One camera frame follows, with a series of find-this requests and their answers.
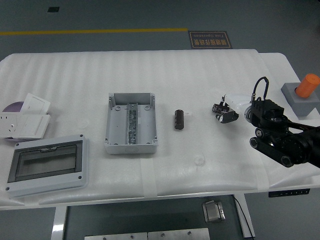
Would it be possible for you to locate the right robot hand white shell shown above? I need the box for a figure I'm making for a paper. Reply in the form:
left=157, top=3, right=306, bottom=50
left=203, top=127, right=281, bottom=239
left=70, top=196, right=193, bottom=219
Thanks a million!
left=211, top=92, right=252, bottom=125

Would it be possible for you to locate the grey open junction box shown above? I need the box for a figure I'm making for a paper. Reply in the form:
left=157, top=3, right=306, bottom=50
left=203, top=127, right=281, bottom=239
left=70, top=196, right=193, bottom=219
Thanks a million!
left=104, top=92, right=159, bottom=155

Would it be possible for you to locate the grey box with transparent cover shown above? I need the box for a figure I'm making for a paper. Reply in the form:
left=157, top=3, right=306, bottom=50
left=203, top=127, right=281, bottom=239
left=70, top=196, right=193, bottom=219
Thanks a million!
left=4, top=134, right=90, bottom=199

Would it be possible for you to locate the black floor sign orange text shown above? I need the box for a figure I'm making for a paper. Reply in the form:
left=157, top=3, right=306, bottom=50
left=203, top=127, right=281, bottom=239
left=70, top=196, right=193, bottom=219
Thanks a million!
left=187, top=30, right=234, bottom=50

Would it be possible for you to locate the grey block base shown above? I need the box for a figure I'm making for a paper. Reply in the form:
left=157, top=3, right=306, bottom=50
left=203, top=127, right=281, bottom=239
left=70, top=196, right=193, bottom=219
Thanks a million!
left=281, top=82, right=320, bottom=117

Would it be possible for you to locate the orange cylinder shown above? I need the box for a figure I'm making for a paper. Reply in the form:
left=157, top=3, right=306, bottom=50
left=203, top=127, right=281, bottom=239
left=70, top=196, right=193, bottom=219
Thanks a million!
left=296, top=73, right=320, bottom=99

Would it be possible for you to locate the white foam mat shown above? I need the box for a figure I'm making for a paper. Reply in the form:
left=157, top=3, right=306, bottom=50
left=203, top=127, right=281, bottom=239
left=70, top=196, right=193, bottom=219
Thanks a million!
left=0, top=48, right=271, bottom=207

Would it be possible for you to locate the black table control panel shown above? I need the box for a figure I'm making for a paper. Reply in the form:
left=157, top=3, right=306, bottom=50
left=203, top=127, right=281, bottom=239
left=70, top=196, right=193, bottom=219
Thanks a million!
left=268, top=188, right=311, bottom=198

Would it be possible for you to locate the silver metal hinge block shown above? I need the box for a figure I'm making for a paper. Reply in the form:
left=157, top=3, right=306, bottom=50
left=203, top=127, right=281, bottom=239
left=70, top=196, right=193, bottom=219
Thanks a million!
left=201, top=199, right=227, bottom=224

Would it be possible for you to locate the white table leg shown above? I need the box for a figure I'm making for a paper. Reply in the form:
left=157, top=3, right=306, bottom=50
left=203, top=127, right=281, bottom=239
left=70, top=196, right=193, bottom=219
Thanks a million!
left=233, top=194, right=256, bottom=238
left=51, top=206, right=68, bottom=240

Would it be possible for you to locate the metal plate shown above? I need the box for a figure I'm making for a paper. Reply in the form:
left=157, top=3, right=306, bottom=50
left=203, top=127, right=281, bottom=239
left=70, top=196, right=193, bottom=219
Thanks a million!
left=147, top=228, right=210, bottom=240
left=84, top=232, right=148, bottom=240

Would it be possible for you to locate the purple disc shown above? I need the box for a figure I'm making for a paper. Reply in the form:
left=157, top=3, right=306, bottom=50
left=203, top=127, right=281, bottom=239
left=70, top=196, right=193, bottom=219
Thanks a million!
left=1, top=101, right=26, bottom=143

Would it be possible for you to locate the metal mounting rail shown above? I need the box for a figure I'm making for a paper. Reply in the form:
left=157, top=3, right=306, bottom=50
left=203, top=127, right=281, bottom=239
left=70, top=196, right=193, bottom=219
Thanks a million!
left=126, top=102, right=139, bottom=145

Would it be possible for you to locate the thin black cable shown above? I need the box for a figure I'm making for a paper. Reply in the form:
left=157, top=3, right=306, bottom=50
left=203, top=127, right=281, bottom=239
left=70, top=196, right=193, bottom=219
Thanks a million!
left=233, top=196, right=253, bottom=238

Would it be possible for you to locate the white wall switch panel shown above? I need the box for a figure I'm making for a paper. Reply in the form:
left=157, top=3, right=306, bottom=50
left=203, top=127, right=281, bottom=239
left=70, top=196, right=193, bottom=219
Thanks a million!
left=19, top=92, right=52, bottom=115
left=18, top=114, right=52, bottom=140

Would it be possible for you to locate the white wall socket panel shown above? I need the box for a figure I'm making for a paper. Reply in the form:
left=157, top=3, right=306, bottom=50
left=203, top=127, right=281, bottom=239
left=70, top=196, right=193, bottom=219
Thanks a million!
left=0, top=112, right=25, bottom=139

